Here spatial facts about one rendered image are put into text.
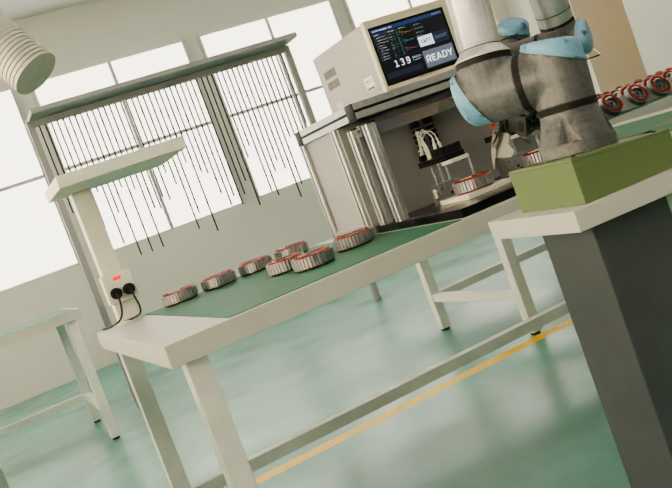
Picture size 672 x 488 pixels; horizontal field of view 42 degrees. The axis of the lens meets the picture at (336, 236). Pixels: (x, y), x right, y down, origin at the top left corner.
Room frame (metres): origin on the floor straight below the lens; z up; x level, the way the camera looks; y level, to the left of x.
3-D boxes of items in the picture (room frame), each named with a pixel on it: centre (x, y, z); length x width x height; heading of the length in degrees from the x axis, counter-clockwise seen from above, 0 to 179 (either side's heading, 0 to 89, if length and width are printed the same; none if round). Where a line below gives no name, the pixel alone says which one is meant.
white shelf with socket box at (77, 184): (2.59, 0.55, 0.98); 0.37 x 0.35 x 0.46; 113
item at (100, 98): (5.80, 0.70, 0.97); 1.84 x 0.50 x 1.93; 113
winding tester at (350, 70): (2.70, -0.40, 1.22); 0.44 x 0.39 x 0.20; 113
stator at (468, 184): (2.36, -0.40, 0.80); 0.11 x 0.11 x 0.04
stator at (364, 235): (2.36, -0.04, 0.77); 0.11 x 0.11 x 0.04
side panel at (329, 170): (2.65, -0.06, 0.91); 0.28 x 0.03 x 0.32; 23
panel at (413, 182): (2.64, -0.41, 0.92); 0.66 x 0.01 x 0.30; 113
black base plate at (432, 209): (2.42, -0.51, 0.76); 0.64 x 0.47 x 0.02; 113
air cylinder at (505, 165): (2.58, -0.57, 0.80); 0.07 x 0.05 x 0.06; 113
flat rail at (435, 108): (2.50, -0.47, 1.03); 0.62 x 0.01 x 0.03; 113
